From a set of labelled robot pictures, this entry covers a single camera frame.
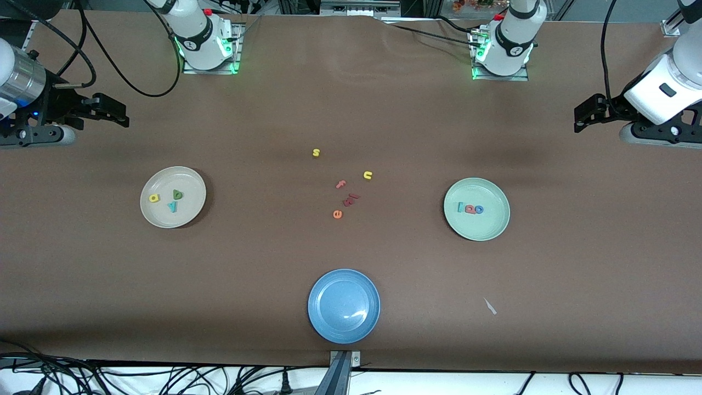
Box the orange decoration object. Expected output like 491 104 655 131
451 0 508 13

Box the metal table edge bracket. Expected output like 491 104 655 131
315 350 363 395

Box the brown table cover sheet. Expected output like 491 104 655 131
0 10 702 375

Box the grey power strip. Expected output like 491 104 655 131
320 0 402 16

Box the light green plate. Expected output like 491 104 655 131
443 177 511 242

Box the blue plate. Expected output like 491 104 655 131
307 268 381 345

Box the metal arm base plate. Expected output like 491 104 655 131
469 27 530 82
182 21 244 75

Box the beige brown plate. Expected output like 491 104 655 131
140 166 207 229

